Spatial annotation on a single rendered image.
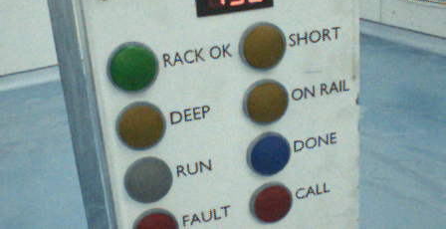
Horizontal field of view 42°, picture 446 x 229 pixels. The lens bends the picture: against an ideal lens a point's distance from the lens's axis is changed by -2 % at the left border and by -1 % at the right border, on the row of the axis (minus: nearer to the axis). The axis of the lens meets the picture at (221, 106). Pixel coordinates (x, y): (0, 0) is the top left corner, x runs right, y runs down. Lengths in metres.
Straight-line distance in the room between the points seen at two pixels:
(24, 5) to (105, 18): 3.80
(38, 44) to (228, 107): 3.85
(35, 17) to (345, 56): 3.82
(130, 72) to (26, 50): 3.86
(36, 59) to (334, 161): 3.86
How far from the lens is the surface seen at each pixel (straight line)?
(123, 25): 0.34
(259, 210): 0.39
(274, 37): 0.36
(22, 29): 4.16
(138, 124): 0.34
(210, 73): 0.35
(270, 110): 0.37
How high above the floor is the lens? 1.12
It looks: 20 degrees down
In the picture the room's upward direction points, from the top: 5 degrees counter-clockwise
